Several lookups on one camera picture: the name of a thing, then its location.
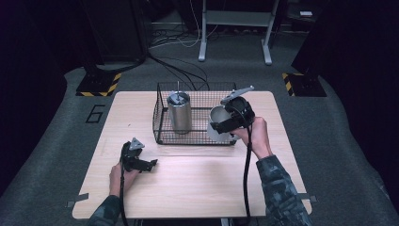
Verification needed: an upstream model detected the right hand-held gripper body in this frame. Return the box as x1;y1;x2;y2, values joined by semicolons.
219;85;256;130

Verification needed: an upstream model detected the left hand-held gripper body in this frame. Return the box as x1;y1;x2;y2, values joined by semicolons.
120;137;146;173

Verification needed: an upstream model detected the steel mug with white handle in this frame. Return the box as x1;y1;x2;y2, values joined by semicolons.
206;105;241;143

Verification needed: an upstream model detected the black wire basket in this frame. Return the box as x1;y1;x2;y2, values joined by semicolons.
152;82;239;146

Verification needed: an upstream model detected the steel tumbler with straw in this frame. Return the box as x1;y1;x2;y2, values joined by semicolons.
166;80;193;136

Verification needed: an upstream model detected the person's left hand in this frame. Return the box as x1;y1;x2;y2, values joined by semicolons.
108;161;141;199

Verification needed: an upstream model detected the person's right hand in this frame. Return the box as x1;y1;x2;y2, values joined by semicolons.
230;116;274;160

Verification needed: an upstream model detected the grey tape strip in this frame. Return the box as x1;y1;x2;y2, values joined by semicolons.
297;192;318;203
65;192;90;209

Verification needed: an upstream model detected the black yellow striped base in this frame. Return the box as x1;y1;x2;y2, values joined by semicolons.
281;73;327;98
75;72;122;98

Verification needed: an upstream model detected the white metal stand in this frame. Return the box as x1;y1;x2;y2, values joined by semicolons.
198;0;280;66

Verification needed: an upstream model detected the black cabinet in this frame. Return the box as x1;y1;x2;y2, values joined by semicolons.
79;0;149;65

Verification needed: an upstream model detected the left hand-held gripper cable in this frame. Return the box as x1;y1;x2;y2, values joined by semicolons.
119;142;130;226

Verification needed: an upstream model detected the hand-held gripper cable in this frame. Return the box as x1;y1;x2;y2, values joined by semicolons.
242;124;254;222
119;142;130;226

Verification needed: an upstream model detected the right hand-held gripper cable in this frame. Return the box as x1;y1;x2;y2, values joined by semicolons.
242;124;254;222

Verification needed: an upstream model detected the black floor cable bundle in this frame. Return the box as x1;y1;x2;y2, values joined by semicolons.
146;51;212;92

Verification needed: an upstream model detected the white floor cable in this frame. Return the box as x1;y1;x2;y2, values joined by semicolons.
149;0;220;50

